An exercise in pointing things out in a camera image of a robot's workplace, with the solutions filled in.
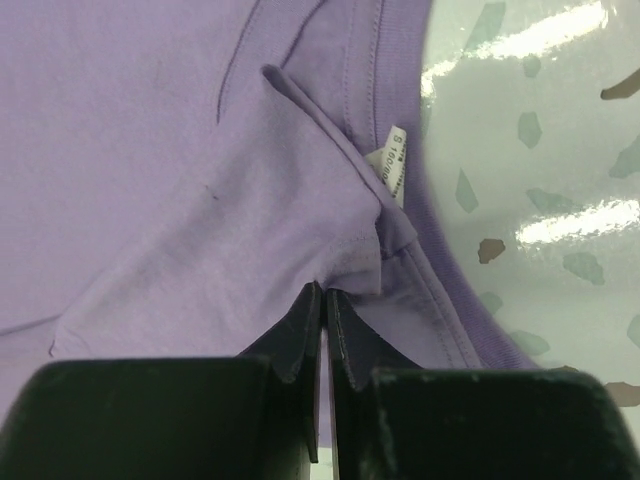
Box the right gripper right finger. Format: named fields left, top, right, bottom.
left=326, top=290, right=639, bottom=479

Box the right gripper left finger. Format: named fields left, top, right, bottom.
left=1, top=283, right=322, bottom=479

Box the purple t shirt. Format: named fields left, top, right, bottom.
left=1, top=1, right=532, bottom=410

